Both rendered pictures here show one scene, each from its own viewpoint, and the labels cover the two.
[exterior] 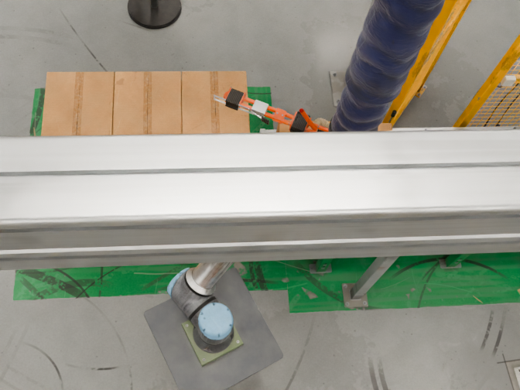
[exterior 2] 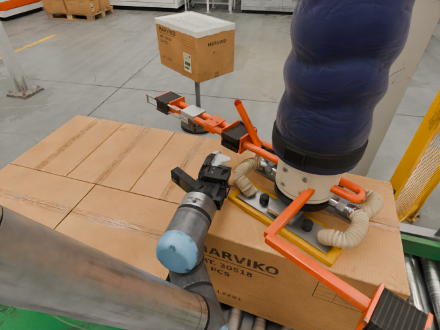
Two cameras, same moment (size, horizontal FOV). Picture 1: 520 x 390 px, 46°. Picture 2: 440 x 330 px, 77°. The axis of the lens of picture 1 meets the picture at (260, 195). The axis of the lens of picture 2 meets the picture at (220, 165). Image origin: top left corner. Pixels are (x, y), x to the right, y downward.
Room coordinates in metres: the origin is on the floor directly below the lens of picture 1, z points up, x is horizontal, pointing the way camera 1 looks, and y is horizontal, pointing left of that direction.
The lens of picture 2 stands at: (0.93, -0.46, 1.58)
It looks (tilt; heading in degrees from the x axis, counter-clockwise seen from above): 40 degrees down; 31
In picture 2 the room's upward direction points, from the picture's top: straight up
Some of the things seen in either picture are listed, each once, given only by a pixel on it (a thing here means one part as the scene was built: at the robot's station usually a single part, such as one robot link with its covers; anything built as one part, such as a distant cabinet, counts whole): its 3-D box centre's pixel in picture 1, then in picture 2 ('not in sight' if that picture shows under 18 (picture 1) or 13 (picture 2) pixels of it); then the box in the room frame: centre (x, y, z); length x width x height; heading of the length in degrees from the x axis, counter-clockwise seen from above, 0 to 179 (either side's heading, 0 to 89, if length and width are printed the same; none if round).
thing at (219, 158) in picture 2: not in sight; (220, 158); (1.47, -0.14, 1.08); 0.09 x 0.06 x 0.03; 14
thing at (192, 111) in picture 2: (259, 108); (193, 115); (1.64, 0.08, 1.07); 0.07 x 0.07 x 0.04; 78
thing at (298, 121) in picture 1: (299, 123); (238, 136); (1.60, -0.13, 1.08); 0.10 x 0.08 x 0.06; 168
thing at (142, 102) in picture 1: (149, 159); (115, 196); (1.60, 0.69, 0.34); 1.20 x 1.00 x 0.40; 104
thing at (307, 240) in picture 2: not in sight; (283, 214); (1.45, -0.35, 0.97); 0.34 x 0.10 x 0.05; 78
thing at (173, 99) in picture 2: (235, 97); (171, 102); (1.67, 0.21, 1.08); 0.08 x 0.07 x 0.05; 78
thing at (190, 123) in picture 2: (241, 110); (169, 111); (1.61, 0.17, 1.08); 0.31 x 0.03 x 0.05; 78
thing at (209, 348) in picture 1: (213, 330); not in sight; (0.57, 0.09, 0.84); 0.19 x 0.19 x 0.10
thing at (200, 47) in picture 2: not in sight; (194, 44); (3.01, 1.05, 0.82); 0.60 x 0.40 x 0.40; 72
